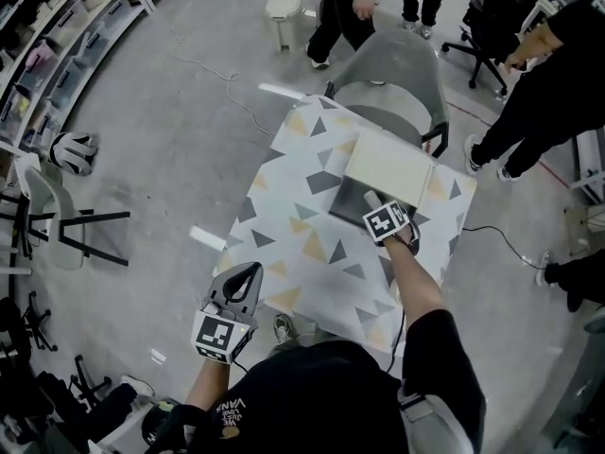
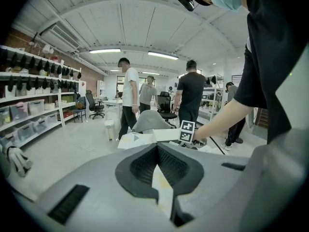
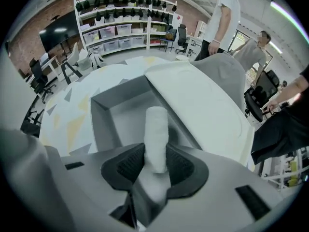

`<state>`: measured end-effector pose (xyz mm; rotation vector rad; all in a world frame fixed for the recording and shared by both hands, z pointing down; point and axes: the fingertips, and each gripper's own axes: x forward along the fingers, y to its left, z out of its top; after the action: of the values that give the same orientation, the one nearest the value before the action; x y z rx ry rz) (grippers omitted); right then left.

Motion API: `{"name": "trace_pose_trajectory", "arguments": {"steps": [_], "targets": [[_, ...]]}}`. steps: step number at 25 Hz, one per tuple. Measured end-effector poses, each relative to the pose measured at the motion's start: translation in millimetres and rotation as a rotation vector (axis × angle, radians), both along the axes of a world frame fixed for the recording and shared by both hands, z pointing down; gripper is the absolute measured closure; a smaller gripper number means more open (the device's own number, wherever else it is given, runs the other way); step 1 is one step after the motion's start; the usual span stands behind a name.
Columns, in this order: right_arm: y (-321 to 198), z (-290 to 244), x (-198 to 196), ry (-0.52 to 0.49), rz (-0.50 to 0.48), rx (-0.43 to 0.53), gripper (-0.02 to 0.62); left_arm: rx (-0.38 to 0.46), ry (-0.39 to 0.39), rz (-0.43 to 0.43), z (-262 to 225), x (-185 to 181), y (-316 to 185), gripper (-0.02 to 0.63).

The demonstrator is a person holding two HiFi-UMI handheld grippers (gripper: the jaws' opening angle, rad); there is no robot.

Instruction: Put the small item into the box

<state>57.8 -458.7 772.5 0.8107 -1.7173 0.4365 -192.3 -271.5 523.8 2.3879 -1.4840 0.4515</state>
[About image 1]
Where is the black floor cable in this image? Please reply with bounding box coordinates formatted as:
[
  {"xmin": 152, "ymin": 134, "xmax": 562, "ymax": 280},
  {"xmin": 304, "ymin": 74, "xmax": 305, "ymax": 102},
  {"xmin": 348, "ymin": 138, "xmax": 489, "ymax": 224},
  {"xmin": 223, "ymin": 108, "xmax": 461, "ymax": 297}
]
[{"xmin": 459, "ymin": 224, "xmax": 545, "ymax": 272}]

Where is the grey shell chair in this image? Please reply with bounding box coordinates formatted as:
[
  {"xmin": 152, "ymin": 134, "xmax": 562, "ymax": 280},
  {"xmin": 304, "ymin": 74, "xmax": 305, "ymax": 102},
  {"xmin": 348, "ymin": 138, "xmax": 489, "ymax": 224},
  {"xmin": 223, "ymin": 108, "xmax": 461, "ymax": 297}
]
[
  {"xmin": 22, "ymin": 165, "xmax": 131, "ymax": 272},
  {"xmin": 324, "ymin": 27, "xmax": 451, "ymax": 159}
]

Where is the person's black shirt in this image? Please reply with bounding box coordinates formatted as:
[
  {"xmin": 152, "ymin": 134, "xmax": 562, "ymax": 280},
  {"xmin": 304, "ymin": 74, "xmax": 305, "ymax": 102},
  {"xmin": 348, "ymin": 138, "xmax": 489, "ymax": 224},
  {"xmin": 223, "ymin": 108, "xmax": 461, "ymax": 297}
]
[{"xmin": 187, "ymin": 306, "xmax": 488, "ymax": 454}]

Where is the person's right forearm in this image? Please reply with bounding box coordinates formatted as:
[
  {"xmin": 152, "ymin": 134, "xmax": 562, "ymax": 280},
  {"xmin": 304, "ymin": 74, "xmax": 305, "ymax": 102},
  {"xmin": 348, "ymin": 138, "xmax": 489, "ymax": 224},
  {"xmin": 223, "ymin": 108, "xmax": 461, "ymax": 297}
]
[{"xmin": 384, "ymin": 236, "xmax": 446, "ymax": 326}]

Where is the person's shoe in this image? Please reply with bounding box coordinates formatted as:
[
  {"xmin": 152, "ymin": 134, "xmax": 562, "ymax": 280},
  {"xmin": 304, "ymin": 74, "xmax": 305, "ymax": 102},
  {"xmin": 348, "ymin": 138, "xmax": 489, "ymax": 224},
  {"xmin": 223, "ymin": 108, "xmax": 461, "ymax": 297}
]
[{"xmin": 273, "ymin": 313, "xmax": 300, "ymax": 345}]

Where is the white floor cable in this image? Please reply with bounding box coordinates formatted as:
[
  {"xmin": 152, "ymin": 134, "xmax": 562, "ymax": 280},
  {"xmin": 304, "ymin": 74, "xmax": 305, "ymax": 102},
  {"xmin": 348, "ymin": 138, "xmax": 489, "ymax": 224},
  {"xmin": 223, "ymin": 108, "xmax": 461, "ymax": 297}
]
[{"xmin": 168, "ymin": 0, "xmax": 276, "ymax": 142}]

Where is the triangle patterned tablecloth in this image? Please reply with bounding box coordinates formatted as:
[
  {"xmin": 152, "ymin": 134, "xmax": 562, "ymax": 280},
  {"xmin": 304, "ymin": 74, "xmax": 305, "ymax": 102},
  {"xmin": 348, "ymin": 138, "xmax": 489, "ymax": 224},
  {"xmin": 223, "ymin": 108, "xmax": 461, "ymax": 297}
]
[{"xmin": 212, "ymin": 93, "xmax": 479, "ymax": 355}]

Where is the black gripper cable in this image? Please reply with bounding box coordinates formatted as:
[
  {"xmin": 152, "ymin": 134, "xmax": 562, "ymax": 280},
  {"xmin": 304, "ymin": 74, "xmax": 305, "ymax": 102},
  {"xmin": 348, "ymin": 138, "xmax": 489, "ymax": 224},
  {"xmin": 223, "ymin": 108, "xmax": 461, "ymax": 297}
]
[{"xmin": 386, "ymin": 294, "xmax": 408, "ymax": 374}]

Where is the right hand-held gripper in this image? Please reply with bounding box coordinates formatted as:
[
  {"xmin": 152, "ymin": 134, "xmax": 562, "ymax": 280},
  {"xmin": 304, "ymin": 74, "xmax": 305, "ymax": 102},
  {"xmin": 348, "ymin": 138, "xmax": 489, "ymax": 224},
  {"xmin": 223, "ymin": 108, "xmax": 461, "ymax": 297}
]
[{"xmin": 362, "ymin": 190, "xmax": 423, "ymax": 256}]

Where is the white box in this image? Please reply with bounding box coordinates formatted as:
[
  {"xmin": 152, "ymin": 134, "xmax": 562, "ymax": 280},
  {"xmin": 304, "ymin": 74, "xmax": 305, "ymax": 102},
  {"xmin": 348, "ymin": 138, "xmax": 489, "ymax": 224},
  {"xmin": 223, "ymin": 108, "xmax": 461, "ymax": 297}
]
[{"xmin": 327, "ymin": 127, "xmax": 439, "ymax": 231}]

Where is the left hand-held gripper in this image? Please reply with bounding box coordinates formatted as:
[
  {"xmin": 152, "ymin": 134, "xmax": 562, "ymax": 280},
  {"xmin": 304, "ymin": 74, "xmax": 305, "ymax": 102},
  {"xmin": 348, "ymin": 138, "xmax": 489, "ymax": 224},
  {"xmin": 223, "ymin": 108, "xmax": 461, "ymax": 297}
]
[{"xmin": 190, "ymin": 261, "xmax": 265, "ymax": 366}]

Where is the beige pedal bin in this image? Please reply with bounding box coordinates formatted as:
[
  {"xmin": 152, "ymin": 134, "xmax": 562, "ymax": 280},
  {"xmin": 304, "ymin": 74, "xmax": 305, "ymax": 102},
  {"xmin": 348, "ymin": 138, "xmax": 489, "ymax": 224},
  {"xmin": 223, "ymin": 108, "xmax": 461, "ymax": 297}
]
[{"xmin": 264, "ymin": 0, "xmax": 304, "ymax": 55}]

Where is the person's left forearm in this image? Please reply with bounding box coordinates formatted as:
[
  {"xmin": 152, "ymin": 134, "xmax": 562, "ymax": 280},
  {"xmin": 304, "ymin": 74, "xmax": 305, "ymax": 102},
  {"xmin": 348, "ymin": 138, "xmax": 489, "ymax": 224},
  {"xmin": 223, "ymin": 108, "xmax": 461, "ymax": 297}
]
[{"xmin": 182, "ymin": 356, "xmax": 233, "ymax": 410}]

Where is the black office chair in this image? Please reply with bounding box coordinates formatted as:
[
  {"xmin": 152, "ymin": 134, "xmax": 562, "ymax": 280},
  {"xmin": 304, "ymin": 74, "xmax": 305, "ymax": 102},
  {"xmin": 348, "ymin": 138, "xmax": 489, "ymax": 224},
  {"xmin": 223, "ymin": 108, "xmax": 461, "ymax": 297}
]
[{"xmin": 441, "ymin": 0, "xmax": 527, "ymax": 97}]

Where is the white shelf with dark items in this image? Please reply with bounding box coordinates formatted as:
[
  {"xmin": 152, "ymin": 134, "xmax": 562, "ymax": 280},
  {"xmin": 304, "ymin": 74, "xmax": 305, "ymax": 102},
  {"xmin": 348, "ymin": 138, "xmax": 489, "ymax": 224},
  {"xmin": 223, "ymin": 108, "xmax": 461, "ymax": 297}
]
[{"xmin": 0, "ymin": 0, "xmax": 158, "ymax": 153}]

